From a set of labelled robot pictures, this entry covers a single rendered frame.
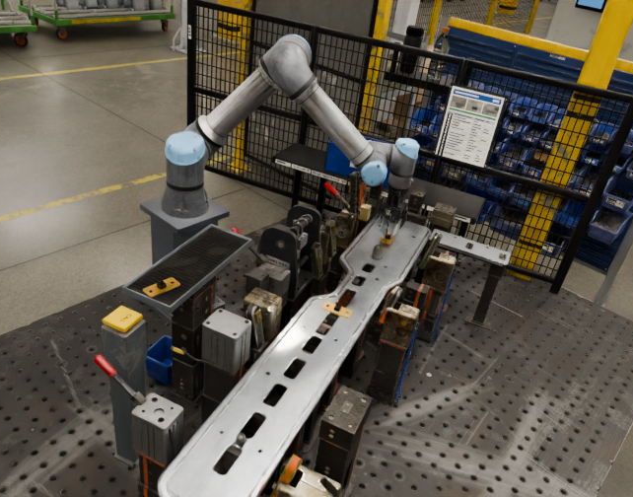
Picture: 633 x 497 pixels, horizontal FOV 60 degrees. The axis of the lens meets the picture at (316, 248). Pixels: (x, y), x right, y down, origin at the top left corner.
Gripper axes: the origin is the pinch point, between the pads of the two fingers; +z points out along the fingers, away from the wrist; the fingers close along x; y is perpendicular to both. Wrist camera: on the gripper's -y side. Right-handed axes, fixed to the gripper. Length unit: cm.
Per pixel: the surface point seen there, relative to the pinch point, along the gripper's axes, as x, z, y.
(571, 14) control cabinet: 25, -11, -646
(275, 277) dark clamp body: -18, -5, 52
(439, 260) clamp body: 20.0, -1.0, 8.1
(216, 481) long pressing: 1, 2, 110
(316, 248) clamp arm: -13.4, -6.6, 34.0
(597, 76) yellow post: 48, -55, -59
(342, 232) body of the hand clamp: -16.1, 3.7, 2.9
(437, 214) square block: 11.3, -1.1, -23.6
